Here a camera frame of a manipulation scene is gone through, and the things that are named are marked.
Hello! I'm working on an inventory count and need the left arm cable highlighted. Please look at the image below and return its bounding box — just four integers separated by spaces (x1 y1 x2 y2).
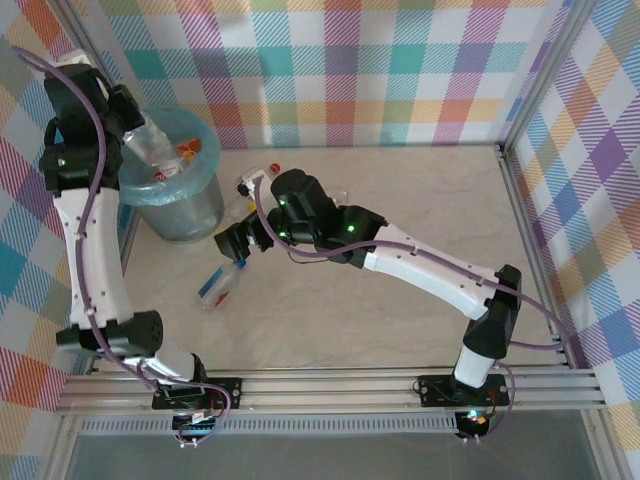
10 45 232 449

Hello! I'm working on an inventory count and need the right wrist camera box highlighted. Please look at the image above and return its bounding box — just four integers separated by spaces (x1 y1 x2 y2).
234 168 269 199

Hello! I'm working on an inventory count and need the clear bottle blue label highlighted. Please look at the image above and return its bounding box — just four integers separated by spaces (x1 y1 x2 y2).
195 258 250 312

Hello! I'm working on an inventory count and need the teal plastic bin liner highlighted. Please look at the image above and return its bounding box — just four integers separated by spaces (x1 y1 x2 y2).
118 105 222 207

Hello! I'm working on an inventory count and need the aluminium frame post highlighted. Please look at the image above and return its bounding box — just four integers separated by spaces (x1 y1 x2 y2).
58 0 126 109
497 0 601 154
579 409 629 480
43 414 84 480

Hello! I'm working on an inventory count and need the wide aluminium mounting rail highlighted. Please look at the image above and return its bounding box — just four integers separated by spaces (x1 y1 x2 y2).
53 368 609 417

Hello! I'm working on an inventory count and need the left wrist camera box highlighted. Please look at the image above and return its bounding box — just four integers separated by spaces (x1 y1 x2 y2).
58 48 112 101

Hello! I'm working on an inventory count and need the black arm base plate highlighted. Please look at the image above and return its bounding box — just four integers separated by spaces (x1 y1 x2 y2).
416 373 512 408
151 377 244 412

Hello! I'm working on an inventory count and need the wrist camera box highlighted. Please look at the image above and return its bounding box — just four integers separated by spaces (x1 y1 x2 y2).
58 48 112 101
234 168 269 199

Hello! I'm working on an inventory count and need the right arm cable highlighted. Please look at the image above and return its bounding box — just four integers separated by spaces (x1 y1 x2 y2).
252 174 571 444

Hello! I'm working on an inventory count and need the slotted grey cable duct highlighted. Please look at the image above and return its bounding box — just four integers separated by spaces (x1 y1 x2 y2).
78 417 460 437

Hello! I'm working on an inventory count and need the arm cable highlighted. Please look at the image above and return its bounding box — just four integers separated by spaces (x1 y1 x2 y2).
10 45 232 449
252 174 571 444

